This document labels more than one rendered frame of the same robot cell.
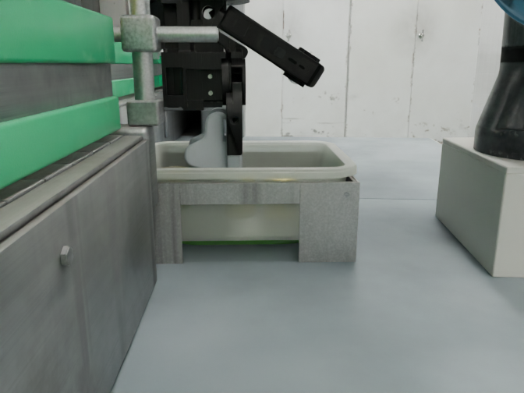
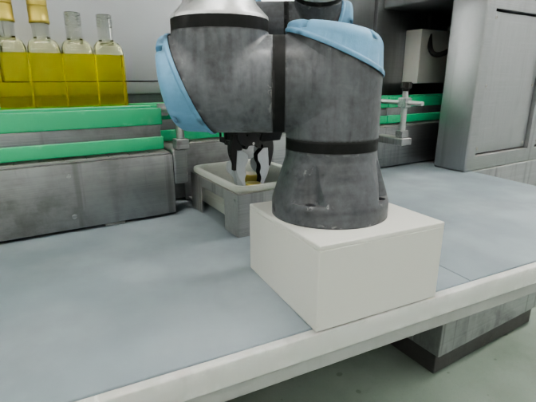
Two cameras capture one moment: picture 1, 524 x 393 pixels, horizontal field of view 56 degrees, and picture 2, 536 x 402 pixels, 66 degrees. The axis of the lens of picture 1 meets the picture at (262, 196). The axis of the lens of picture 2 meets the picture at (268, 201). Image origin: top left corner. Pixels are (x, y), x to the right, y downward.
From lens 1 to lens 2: 72 cm
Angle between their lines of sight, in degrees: 58
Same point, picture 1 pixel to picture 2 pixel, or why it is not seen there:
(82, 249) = (82, 178)
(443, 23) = not seen: outside the picture
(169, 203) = (199, 184)
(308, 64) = not seen: hidden behind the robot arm
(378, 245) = not seen: hidden behind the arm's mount
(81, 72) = (125, 129)
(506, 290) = (234, 271)
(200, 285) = (183, 219)
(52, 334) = (58, 191)
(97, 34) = (139, 116)
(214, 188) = (206, 182)
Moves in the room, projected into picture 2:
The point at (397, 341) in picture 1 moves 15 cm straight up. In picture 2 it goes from (159, 254) to (151, 162)
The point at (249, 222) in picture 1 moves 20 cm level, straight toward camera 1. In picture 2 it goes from (214, 202) to (106, 219)
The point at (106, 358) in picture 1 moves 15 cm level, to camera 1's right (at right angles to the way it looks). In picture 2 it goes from (99, 213) to (113, 239)
